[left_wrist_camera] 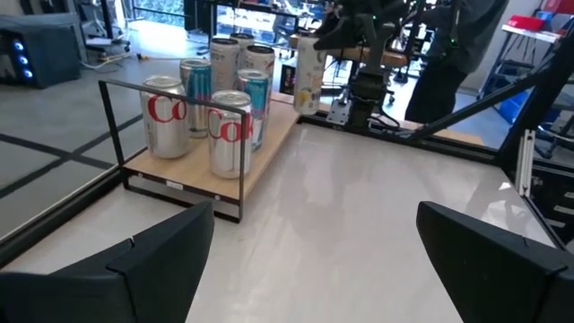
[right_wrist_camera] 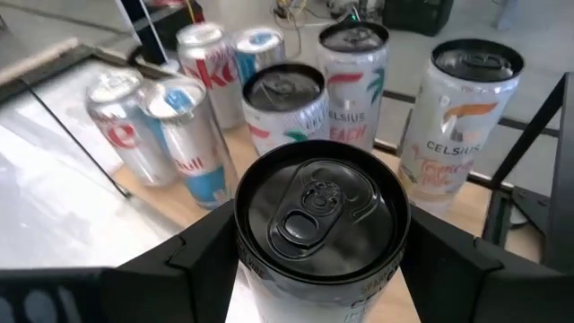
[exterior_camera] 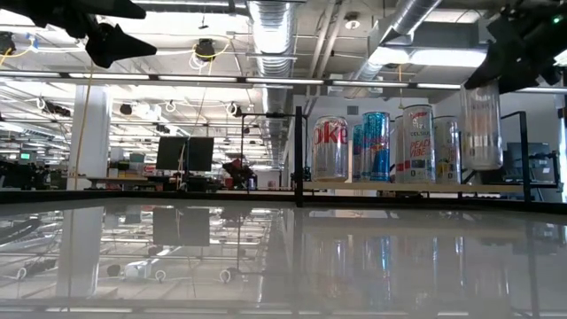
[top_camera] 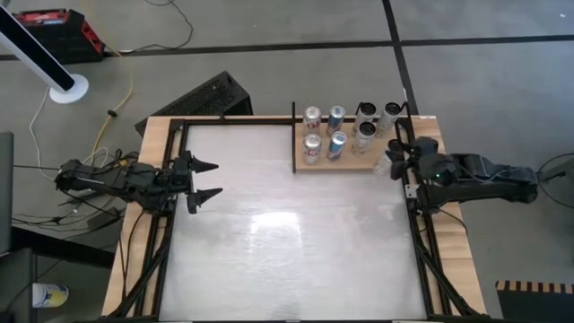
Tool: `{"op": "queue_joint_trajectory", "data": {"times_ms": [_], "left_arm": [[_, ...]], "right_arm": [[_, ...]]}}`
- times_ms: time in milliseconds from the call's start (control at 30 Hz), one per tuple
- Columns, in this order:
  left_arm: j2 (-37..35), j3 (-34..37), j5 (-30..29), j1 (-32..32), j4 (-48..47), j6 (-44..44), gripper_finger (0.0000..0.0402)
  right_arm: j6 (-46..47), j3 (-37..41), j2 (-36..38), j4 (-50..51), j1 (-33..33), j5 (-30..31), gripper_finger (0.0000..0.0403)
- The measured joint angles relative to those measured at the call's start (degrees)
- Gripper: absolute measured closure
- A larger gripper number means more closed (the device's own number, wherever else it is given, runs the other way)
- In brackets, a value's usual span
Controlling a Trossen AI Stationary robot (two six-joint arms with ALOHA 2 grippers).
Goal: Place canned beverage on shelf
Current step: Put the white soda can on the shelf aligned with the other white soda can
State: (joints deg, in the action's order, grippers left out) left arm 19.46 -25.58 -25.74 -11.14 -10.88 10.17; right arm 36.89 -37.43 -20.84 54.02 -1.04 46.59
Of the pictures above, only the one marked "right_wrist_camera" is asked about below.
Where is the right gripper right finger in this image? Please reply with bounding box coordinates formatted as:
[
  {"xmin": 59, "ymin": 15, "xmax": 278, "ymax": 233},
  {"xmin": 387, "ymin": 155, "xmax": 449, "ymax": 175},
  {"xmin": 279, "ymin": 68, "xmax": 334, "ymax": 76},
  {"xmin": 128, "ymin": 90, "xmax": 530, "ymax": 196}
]
[{"xmin": 400, "ymin": 204, "xmax": 574, "ymax": 323}]

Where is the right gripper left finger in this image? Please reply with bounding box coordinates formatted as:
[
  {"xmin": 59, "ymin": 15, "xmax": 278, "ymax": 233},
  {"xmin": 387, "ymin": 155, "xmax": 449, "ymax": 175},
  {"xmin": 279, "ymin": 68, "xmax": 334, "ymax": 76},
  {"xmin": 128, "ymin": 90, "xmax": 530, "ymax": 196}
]
[{"xmin": 0, "ymin": 199, "xmax": 239, "ymax": 323}]

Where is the blue silver Red Bull can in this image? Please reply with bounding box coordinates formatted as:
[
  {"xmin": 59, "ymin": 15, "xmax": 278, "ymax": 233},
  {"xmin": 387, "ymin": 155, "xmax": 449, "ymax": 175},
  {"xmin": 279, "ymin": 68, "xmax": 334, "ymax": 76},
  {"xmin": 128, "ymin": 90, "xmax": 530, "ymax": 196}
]
[
  {"xmin": 232, "ymin": 27, "xmax": 288, "ymax": 86},
  {"xmin": 142, "ymin": 76, "xmax": 240, "ymax": 212}
]

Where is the white Celsius tropical can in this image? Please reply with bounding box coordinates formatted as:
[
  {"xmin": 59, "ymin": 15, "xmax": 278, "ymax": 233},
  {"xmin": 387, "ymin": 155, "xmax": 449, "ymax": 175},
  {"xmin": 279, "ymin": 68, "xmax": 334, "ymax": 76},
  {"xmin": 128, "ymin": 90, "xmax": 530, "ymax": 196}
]
[{"xmin": 396, "ymin": 38, "xmax": 526, "ymax": 216}]

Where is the silver Diet Coke can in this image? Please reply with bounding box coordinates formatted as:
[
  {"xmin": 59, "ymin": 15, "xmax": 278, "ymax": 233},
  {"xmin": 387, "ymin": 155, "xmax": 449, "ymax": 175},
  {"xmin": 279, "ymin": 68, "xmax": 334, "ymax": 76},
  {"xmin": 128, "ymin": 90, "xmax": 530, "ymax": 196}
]
[
  {"xmin": 84, "ymin": 66, "xmax": 180, "ymax": 188},
  {"xmin": 175, "ymin": 22, "xmax": 247, "ymax": 131}
]

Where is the silver dark can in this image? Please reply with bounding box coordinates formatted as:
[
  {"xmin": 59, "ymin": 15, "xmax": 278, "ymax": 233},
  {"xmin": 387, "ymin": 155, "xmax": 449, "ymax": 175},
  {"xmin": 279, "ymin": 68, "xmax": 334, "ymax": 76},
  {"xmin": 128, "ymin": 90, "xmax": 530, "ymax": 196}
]
[{"xmin": 316, "ymin": 21, "xmax": 390, "ymax": 153}]

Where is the white Celsius peach can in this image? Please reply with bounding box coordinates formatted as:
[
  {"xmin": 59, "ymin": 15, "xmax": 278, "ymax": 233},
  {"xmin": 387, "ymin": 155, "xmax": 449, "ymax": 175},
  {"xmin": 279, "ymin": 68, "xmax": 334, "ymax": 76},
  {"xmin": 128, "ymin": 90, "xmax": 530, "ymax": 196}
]
[{"xmin": 240, "ymin": 62, "xmax": 332, "ymax": 157}]

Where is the wooden shelf board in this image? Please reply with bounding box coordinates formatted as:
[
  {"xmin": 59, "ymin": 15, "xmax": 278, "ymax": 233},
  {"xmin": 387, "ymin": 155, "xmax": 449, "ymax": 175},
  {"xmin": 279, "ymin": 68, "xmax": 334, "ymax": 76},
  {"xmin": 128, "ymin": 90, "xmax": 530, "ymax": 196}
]
[{"xmin": 111, "ymin": 123, "xmax": 546, "ymax": 323}]

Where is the white floor stand pole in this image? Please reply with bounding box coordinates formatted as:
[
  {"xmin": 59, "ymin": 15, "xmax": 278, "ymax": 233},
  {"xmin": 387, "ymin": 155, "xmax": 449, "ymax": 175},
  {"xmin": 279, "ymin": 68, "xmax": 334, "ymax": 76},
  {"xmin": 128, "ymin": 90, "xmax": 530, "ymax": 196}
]
[{"xmin": 115, "ymin": 0, "xmax": 180, "ymax": 75}]

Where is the black equipment box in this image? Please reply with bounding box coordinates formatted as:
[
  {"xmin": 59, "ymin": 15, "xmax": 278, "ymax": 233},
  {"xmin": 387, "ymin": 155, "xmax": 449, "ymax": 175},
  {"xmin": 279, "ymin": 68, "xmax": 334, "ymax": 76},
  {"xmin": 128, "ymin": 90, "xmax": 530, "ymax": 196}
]
[{"xmin": 382, "ymin": 0, "xmax": 455, "ymax": 38}]

